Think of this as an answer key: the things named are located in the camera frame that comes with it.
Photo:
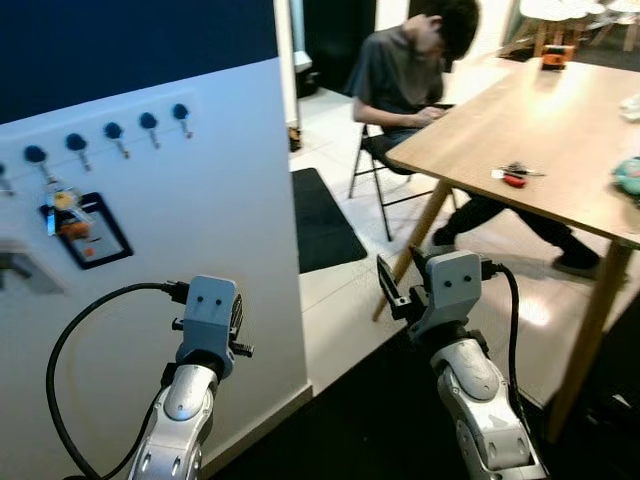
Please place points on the small orange device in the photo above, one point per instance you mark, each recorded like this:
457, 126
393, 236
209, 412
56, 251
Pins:
555, 58

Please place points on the grey wall fixture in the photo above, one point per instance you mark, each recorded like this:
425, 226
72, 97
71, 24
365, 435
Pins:
20, 268

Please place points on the black folding chair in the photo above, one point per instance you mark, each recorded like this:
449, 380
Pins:
378, 165

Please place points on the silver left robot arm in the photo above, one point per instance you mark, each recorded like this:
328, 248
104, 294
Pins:
185, 405

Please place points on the teal plush toy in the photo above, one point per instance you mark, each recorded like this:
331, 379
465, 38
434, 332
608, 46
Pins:
630, 175

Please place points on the dark shoes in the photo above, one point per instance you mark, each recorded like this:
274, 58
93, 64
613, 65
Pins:
295, 138

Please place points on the black floor mat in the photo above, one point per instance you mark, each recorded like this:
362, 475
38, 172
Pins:
325, 220

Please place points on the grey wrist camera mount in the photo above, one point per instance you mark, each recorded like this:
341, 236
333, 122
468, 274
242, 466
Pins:
450, 285
208, 315

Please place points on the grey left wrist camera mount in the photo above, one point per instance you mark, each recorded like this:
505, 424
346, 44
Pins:
208, 315

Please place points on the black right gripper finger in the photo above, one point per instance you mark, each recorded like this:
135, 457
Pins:
387, 278

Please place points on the blue wall hook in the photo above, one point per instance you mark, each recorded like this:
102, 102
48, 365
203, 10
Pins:
181, 111
76, 142
148, 121
113, 130
36, 155

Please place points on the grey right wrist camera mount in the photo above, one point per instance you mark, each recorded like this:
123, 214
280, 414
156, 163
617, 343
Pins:
450, 285

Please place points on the seated person in grey shirt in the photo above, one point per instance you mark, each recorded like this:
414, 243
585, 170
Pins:
400, 70

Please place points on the keys with red fob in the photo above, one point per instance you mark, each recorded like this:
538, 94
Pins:
516, 179

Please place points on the white chairs with wooden legs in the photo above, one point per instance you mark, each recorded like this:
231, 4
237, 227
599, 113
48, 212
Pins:
580, 12

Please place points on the wooden table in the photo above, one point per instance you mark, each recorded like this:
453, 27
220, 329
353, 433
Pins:
540, 130

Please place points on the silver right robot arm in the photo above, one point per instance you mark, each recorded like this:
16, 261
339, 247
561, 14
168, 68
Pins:
480, 400

